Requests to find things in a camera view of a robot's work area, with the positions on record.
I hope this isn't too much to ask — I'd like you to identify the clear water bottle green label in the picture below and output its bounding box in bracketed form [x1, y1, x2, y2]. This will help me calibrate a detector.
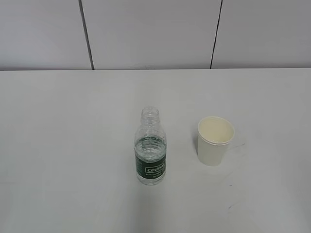
[134, 106, 167, 185]

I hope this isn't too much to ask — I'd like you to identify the white paper cup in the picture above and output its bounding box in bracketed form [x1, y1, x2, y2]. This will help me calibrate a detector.
[197, 116, 235, 166]

